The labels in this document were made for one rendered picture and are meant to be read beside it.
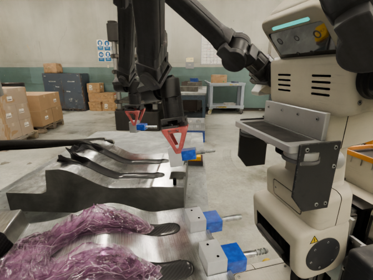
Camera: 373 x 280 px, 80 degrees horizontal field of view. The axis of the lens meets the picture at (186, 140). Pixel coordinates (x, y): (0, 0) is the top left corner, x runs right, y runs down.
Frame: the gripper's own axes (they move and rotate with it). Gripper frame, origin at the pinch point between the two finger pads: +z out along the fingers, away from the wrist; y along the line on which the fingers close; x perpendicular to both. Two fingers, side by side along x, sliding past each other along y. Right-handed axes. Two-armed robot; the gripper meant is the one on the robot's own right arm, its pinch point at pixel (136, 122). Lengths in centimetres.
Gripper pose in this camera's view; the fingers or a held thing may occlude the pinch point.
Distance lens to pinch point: 111.6
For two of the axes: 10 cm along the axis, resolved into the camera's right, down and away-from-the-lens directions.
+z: 0.1, 9.6, 2.9
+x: 9.8, 0.5, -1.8
